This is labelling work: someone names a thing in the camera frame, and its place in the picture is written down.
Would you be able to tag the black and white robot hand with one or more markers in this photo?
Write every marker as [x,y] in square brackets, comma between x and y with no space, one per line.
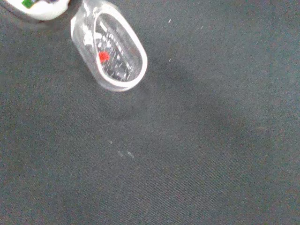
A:
[44,9]

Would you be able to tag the black bench cloth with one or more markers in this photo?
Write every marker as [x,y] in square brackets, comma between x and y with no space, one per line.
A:
[187,140]

